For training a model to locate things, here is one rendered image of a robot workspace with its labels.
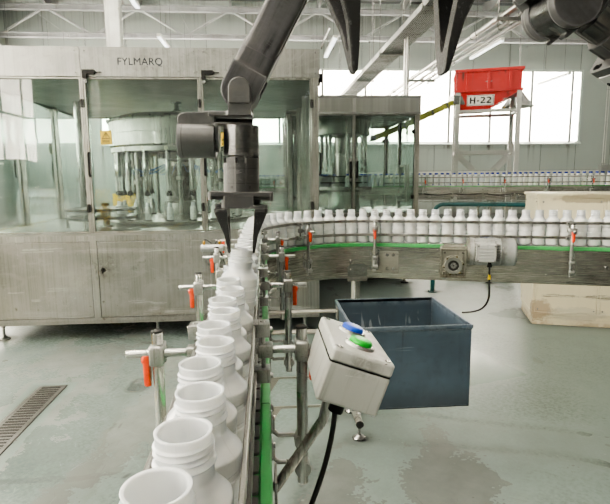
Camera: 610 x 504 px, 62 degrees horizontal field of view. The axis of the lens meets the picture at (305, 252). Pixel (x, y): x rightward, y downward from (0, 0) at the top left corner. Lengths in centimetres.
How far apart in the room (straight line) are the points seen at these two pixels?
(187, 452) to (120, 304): 419
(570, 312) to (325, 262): 304
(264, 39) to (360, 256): 187
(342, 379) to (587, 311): 459
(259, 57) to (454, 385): 96
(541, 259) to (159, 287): 298
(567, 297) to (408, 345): 382
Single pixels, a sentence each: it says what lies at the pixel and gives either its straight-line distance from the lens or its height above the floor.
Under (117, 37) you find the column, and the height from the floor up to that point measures 377.
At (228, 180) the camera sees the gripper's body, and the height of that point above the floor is 132.
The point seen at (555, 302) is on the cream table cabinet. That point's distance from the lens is 506.
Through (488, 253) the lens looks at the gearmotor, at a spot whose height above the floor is 98.
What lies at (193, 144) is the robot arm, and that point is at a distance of 81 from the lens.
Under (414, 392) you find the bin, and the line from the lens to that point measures 138.
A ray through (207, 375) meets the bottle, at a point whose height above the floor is 116.
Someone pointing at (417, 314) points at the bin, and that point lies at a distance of 164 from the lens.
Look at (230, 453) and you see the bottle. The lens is 40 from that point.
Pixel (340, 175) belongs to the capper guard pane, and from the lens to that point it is 620.
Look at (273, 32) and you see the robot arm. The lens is 83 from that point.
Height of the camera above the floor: 132
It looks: 8 degrees down
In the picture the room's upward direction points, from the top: 1 degrees counter-clockwise
